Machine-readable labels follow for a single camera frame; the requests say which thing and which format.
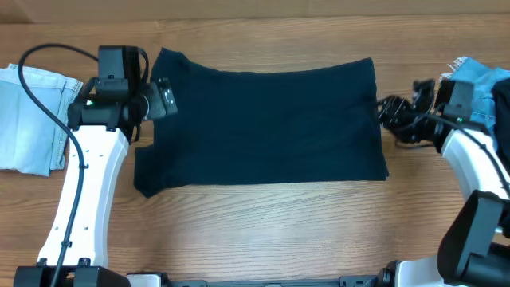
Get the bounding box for dark navy t-shirt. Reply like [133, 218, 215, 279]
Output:
[134, 49, 389, 198]

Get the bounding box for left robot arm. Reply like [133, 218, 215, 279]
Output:
[14, 45, 177, 287]

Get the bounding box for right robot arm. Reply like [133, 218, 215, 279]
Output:
[358, 80, 509, 286]

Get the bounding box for crumpled blue denim garment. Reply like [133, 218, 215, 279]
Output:
[439, 57, 509, 130]

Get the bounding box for dark garment on denim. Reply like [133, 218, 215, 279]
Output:
[492, 79, 510, 171]

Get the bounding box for folded light blue jeans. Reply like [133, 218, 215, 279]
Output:
[1, 64, 83, 176]

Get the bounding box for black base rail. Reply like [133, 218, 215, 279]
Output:
[127, 272, 451, 287]

